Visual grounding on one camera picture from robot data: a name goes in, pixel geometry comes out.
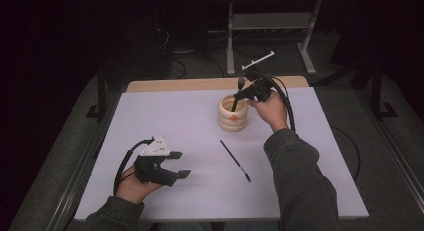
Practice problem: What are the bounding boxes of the black metal stand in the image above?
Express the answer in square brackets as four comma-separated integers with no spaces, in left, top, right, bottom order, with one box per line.
[371,60,398,120]
[85,65,108,122]

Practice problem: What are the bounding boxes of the wide black makeup brush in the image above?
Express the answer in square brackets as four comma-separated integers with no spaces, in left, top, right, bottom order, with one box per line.
[230,76,247,113]

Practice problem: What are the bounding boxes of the aluminium frame rail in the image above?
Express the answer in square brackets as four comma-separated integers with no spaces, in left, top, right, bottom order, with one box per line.
[49,90,122,231]
[356,90,424,205]

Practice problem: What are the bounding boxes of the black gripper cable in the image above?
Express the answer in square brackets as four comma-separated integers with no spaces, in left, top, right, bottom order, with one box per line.
[113,137,155,196]
[248,70,362,183]

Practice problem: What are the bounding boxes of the person's left hand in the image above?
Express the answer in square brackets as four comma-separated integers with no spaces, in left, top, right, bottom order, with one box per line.
[115,165,163,205]

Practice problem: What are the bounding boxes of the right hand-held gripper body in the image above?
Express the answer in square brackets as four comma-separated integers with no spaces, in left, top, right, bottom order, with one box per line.
[242,50,276,103]

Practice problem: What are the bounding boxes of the thin black makeup brush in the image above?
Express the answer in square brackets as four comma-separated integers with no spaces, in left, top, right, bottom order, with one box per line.
[219,139,252,183]

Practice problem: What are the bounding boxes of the person's right hand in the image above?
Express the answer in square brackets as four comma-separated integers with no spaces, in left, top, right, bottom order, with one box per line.
[248,90,289,133]

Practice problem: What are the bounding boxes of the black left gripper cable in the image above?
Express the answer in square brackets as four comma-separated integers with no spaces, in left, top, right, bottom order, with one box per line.
[113,137,155,196]

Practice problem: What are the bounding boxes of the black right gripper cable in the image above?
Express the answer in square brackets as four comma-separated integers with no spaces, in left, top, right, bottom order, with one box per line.
[248,70,362,183]

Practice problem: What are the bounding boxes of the white table board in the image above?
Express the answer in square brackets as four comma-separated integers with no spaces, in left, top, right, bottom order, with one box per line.
[73,86,370,223]

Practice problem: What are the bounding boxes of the cream ringed brush holder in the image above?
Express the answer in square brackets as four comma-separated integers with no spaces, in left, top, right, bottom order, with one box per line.
[217,94,249,133]

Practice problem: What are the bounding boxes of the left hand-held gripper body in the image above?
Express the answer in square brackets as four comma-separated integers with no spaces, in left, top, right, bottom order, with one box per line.
[134,136,178,187]

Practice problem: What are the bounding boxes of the wooden table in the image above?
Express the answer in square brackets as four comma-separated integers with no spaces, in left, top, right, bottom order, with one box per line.
[126,75,309,93]

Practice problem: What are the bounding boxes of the white metal desk frame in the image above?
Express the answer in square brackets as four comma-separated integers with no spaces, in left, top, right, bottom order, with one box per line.
[225,0,323,77]

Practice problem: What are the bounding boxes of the black floor cables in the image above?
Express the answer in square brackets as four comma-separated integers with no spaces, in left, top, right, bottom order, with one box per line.
[153,27,228,79]

